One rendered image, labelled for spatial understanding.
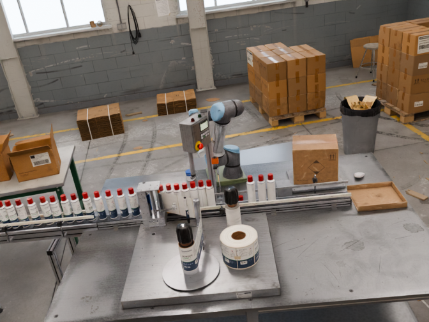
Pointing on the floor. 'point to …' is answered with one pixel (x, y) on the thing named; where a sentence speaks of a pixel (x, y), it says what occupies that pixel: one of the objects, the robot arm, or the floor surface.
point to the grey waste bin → (359, 133)
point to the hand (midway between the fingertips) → (198, 154)
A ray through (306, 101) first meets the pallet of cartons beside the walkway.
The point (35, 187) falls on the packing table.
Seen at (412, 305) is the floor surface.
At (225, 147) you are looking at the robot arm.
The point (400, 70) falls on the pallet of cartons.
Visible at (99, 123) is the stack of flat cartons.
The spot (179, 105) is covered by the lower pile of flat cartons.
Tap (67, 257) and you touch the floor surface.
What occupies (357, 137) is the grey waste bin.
